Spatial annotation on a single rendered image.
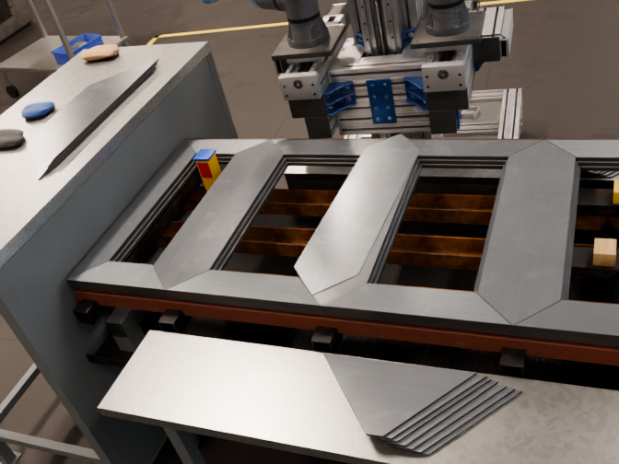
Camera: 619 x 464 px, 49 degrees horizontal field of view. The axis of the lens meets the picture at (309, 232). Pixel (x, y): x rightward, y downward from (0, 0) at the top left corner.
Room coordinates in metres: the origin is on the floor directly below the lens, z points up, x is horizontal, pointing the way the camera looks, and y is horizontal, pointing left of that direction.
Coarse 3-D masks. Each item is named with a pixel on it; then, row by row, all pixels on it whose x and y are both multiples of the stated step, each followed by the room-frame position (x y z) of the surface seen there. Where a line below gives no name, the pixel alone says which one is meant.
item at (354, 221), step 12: (324, 216) 1.55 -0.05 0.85; (336, 216) 1.54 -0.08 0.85; (348, 216) 1.52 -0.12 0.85; (360, 216) 1.51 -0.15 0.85; (372, 216) 1.49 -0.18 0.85; (384, 216) 1.48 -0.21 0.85; (336, 228) 1.48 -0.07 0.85; (348, 228) 1.47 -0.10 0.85; (360, 228) 1.46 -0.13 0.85; (372, 228) 1.44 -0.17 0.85
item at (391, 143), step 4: (384, 140) 1.87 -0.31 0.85; (388, 140) 1.86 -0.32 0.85; (392, 140) 1.85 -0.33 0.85; (396, 140) 1.85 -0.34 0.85; (400, 140) 1.84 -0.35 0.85; (404, 140) 1.84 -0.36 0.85; (408, 140) 1.83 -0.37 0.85; (376, 144) 1.86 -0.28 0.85; (380, 144) 1.85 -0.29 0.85; (384, 144) 1.85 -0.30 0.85; (388, 144) 1.84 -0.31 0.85; (392, 144) 1.83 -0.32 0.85; (396, 144) 1.83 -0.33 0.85; (400, 144) 1.82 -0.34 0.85; (404, 144) 1.81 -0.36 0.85; (408, 144) 1.81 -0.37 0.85; (412, 144) 1.80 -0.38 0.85; (388, 148) 1.81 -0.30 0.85; (392, 148) 1.81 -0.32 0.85; (396, 148) 1.80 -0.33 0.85; (400, 148) 1.80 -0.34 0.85; (404, 148) 1.79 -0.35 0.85; (408, 148) 1.78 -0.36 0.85; (412, 148) 1.78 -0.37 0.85; (416, 148) 1.77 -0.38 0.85
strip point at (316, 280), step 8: (304, 272) 1.34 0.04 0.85; (312, 272) 1.33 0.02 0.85; (320, 272) 1.33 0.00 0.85; (328, 272) 1.32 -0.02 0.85; (336, 272) 1.31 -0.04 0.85; (304, 280) 1.31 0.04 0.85; (312, 280) 1.30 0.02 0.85; (320, 280) 1.30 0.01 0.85; (328, 280) 1.29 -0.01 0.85; (336, 280) 1.28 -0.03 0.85; (344, 280) 1.27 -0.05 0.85; (312, 288) 1.27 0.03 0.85; (320, 288) 1.27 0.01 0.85
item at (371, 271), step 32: (192, 160) 2.08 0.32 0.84; (224, 160) 2.05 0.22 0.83; (288, 160) 1.93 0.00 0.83; (320, 160) 1.88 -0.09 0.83; (352, 160) 1.83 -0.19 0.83; (416, 160) 1.72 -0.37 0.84; (448, 160) 1.68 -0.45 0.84; (480, 160) 1.64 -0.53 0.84; (576, 160) 1.52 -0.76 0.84; (608, 160) 1.48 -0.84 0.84; (576, 192) 1.40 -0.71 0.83; (384, 224) 1.45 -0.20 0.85; (224, 256) 1.52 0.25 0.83; (384, 256) 1.35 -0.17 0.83; (96, 288) 1.54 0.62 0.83; (128, 288) 1.48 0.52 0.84; (352, 288) 1.24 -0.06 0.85; (384, 320) 1.13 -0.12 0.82; (416, 320) 1.09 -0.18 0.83; (448, 320) 1.06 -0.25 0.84
